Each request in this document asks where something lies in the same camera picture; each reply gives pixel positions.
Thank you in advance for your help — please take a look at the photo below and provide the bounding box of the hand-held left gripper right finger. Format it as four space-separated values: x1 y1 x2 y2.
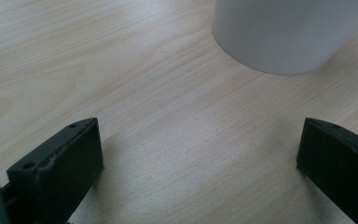
296 117 358 224

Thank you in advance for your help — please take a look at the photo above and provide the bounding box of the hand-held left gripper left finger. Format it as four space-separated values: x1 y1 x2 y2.
7 117 104 224

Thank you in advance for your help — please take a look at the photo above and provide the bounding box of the white cup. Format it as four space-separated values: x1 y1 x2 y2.
212 0 358 76

